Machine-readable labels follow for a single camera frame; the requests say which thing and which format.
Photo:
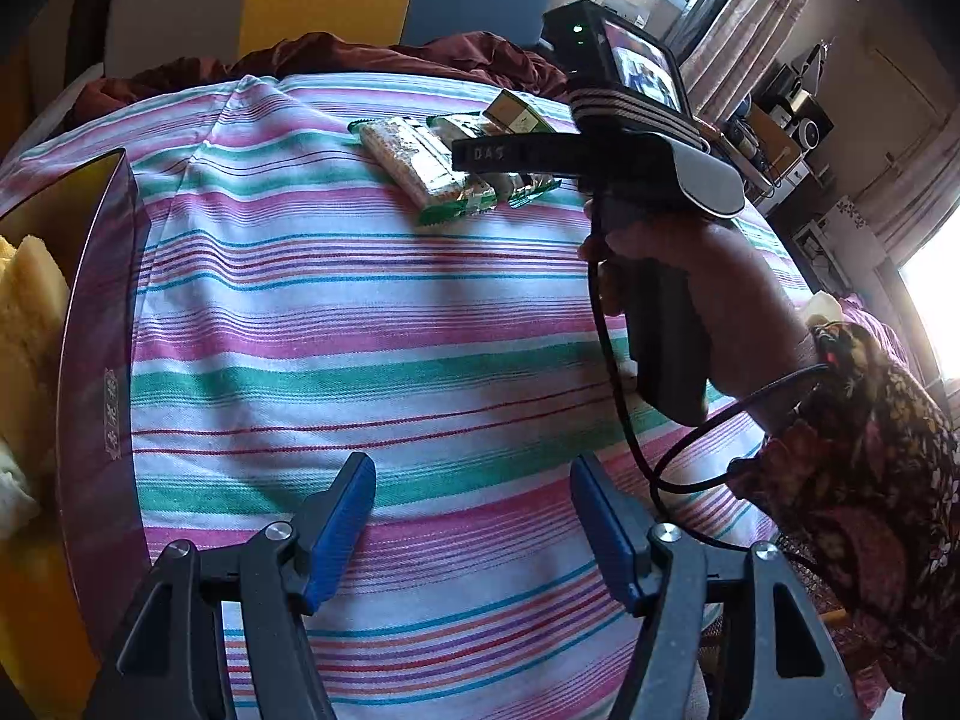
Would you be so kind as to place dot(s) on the pink patterned curtain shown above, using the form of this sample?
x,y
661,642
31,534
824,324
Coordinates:
x,y
919,195
750,30

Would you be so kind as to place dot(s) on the bright window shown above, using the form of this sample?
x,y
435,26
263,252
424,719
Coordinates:
x,y
934,315

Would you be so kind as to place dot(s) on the striped bed sheet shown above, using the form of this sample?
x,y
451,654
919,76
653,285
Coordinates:
x,y
337,315

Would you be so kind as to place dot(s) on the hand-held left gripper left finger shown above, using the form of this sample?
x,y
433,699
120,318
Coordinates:
x,y
341,532

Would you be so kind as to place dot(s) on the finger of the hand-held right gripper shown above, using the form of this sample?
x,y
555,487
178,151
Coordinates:
x,y
517,154

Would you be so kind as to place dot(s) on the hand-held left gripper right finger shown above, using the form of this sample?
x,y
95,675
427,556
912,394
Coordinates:
x,y
604,532

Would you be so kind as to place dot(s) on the gold-lined tin box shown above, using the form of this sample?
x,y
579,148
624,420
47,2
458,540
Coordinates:
x,y
101,390

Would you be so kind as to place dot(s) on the maroon blanket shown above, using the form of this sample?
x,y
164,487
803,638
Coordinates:
x,y
375,52

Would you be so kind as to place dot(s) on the green-edged cracker packet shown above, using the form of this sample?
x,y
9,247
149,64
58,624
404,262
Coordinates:
x,y
409,157

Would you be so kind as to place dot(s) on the person's right hand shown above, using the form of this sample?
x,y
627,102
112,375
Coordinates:
x,y
742,300

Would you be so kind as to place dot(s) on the black speaker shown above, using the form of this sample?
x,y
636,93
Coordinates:
x,y
810,127

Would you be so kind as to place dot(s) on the yellow snack packet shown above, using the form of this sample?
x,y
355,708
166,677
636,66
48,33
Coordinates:
x,y
30,300

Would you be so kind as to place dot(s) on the white patterned cloth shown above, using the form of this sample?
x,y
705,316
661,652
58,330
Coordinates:
x,y
840,236

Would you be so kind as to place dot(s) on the small green box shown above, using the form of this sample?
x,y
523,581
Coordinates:
x,y
514,114

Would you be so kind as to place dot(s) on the cluttered wooden desk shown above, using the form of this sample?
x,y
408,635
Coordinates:
x,y
780,142

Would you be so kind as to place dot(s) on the green snack packet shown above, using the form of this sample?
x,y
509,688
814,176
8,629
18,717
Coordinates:
x,y
529,191

